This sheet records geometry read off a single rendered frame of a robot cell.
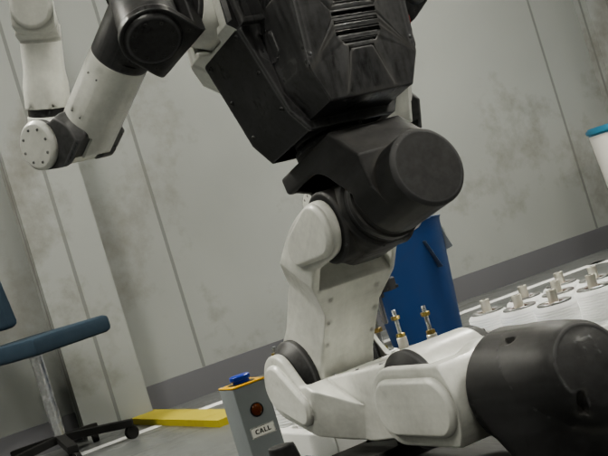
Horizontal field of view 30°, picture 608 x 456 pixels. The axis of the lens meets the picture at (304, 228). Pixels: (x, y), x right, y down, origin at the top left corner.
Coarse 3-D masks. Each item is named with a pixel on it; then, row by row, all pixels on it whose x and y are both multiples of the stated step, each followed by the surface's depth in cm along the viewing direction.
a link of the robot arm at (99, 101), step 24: (96, 72) 167; (72, 96) 171; (96, 96) 168; (120, 96) 169; (72, 120) 172; (96, 120) 171; (120, 120) 173; (24, 144) 176; (48, 144) 173; (72, 144) 172; (96, 144) 173; (48, 168) 175
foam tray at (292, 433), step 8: (296, 424) 232; (288, 432) 225; (296, 432) 222; (304, 432) 219; (288, 440) 226; (296, 440) 222; (304, 440) 219; (312, 440) 216; (320, 440) 213; (328, 440) 210; (336, 440) 208; (344, 440) 208; (352, 440) 209; (360, 440) 210; (304, 448) 220; (312, 448) 217; (320, 448) 214; (328, 448) 211; (336, 448) 208; (344, 448) 208
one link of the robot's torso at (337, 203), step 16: (320, 192) 166; (336, 192) 164; (336, 208) 163; (352, 224) 162; (352, 240) 163; (368, 240) 162; (384, 240) 162; (400, 240) 165; (336, 256) 166; (352, 256) 165; (368, 256) 168
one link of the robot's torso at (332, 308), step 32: (320, 224) 163; (288, 256) 176; (320, 256) 165; (384, 256) 180; (320, 288) 174; (352, 288) 177; (288, 320) 189; (320, 320) 179; (352, 320) 181; (288, 352) 187; (320, 352) 181; (352, 352) 185
